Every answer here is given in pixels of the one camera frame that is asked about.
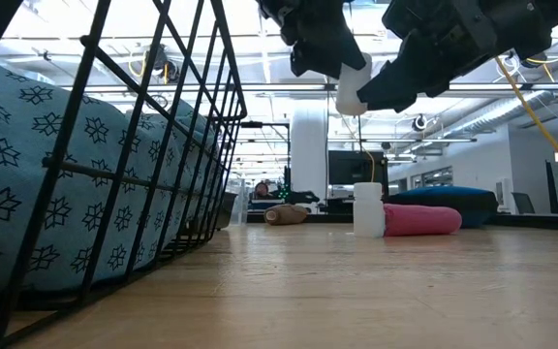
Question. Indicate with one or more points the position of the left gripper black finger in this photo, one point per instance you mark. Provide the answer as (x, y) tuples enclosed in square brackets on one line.
[(337, 53), (300, 55)]

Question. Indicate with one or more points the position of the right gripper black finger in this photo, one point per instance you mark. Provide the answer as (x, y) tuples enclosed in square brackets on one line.
[(435, 80), (397, 87)]

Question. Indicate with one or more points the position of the white plastic bottle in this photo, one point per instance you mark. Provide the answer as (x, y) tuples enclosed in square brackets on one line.
[(368, 218), (349, 97)]

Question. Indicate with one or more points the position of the pink bandage roll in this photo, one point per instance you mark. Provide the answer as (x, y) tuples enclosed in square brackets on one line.
[(422, 220)]

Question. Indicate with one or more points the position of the tan bandage roll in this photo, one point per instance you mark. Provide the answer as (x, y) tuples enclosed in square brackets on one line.
[(288, 214)]

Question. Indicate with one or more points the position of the background black robot arm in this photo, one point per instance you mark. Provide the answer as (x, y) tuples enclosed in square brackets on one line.
[(303, 197)]

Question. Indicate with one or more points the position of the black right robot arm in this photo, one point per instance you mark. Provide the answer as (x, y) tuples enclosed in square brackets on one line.
[(526, 19)]

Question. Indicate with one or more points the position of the grey bin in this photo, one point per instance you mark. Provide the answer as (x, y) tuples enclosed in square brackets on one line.
[(228, 208)]

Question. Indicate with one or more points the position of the long ceiling light bar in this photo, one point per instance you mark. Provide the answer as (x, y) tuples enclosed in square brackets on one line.
[(502, 86)]

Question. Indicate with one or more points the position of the white pillar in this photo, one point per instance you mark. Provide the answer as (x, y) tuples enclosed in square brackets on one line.
[(309, 145)]

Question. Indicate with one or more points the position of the black monitor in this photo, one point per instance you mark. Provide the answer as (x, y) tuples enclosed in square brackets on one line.
[(351, 167)]

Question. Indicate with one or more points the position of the blue cushion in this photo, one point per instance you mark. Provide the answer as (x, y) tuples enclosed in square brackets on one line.
[(453, 196)]

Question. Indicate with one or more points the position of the black ceiling device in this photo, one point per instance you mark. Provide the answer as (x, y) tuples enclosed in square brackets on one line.
[(163, 68)]

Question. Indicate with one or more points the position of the person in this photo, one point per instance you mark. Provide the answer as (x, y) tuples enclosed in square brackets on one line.
[(261, 189)]

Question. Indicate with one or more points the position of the light blue snowflake-print gown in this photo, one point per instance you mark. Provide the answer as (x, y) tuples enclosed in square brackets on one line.
[(12, 126)]

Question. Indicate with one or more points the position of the silver ceiling duct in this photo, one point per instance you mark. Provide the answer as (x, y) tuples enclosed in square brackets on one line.
[(502, 114)]

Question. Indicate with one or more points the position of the black gantry frame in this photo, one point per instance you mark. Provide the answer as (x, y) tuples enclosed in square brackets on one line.
[(251, 124)]

